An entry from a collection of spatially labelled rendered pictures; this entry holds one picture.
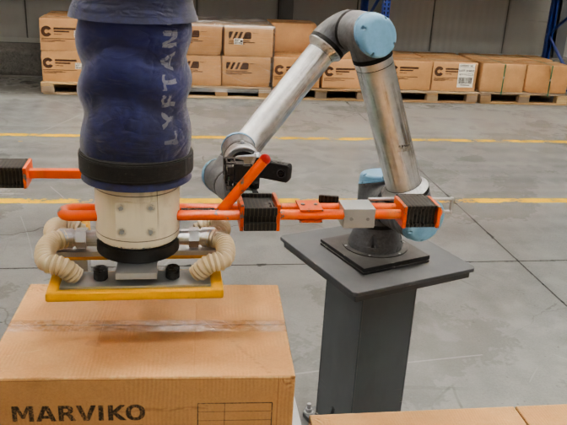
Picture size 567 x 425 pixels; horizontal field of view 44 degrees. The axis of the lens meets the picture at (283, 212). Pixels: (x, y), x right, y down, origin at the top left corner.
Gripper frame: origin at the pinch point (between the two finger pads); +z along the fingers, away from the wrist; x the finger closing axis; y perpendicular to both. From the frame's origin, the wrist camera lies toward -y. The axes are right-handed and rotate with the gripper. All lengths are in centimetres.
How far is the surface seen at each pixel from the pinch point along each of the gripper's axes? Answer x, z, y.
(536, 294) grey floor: -123, -172, -179
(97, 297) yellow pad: -12.0, 28.5, 34.3
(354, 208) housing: 1.1, 16.4, -18.3
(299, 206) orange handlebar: 1.1, 14.5, -6.8
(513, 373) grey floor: -123, -98, -130
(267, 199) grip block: 1.4, 11.0, -0.4
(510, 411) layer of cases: -67, -2, -74
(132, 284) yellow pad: -10.6, 26.3, 27.9
